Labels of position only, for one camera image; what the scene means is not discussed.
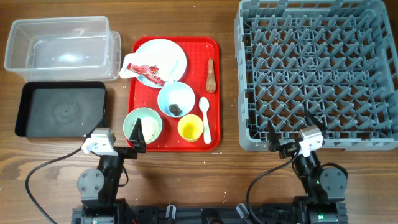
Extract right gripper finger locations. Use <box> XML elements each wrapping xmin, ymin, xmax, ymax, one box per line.
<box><xmin>304</xmin><ymin>108</ymin><xmax>327</xmax><ymax>131</ymax></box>
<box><xmin>267</xmin><ymin>120</ymin><xmax>280</xmax><ymax>145</ymax></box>

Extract white rice grains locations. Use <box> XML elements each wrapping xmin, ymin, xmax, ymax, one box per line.
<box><xmin>141</xmin><ymin>117</ymin><xmax>161</xmax><ymax>144</ymax></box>

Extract light green bowl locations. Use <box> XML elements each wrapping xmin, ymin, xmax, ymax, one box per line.
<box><xmin>123</xmin><ymin>108</ymin><xmax>162</xmax><ymax>139</ymax></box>

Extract dark food scrap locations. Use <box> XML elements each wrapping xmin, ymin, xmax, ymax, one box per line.
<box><xmin>169</xmin><ymin>104</ymin><xmax>182</xmax><ymax>117</ymax></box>

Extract yellow plastic cup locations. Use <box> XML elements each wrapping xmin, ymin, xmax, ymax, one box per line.
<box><xmin>177</xmin><ymin>114</ymin><xmax>204</xmax><ymax>142</ymax></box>

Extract light blue bowl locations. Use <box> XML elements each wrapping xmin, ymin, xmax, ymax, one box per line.
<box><xmin>157</xmin><ymin>82</ymin><xmax>196</xmax><ymax>118</ymax></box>

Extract white plastic spoon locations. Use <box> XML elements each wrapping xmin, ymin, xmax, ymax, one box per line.
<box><xmin>198</xmin><ymin>97</ymin><xmax>211</xmax><ymax>144</ymax></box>

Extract white napkin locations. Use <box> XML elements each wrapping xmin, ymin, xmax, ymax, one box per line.
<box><xmin>119</xmin><ymin>53</ymin><xmax>171</xmax><ymax>81</ymax></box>

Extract brown carrot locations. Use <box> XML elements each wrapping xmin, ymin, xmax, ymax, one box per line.
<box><xmin>206</xmin><ymin>59</ymin><xmax>216</xmax><ymax>93</ymax></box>

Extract light blue plate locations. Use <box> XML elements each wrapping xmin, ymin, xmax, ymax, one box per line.
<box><xmin>135</xmin><ymin>39</ymin><xmax>187</xmax><ymax>85</ymax></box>

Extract red strawberry snack wrapper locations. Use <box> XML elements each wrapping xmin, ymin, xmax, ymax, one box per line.
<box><xmin>127</xmin><ymin>63</ymin><xmax>165</xmax><ymax>86</ymax></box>

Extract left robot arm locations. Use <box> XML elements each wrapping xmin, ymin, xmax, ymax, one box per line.
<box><xmin>72</xmin><ymin>118</ymin><xmax>146</xmax><ymax>224</ymax></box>

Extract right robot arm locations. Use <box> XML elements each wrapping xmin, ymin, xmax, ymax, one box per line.
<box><xmin>267</xmin><ymin>109</ymin><xmax>348</xmax><ymax>223</ymax></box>

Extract grey dishwasher rack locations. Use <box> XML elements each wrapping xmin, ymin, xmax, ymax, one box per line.
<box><xmin>234</xmin><ymin>1</ymin><xmax>397</xmax><ymax>151</ymax></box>

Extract black food waste tray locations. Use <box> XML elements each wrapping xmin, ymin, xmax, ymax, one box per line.
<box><xmin>14</xmin><ymin>81</ymin><xmax>107</xmax><ymax>138</ymax></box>

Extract clear plastic waste bin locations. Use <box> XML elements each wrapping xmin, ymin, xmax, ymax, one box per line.
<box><xmin>4</xmin><ymin>16</ymin><xmax>121</xmax><ymax>82</ymax></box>

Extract red serving tray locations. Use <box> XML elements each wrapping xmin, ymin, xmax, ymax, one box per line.
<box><xmin>127</xmin><ymin>36</ymin><xmax>221</xmax><ymax>152</ymax></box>

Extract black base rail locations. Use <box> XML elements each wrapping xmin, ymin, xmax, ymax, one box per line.
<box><xmin>71</xmin><ymin>203</ymin><xmax>348</xmax><ymax>224</ymax></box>

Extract left black cable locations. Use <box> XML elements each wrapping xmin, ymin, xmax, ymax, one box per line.
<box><xmin>25</xmin><ymin>118</ymin><xmax>105</xmax><ymax>224</ymax></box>

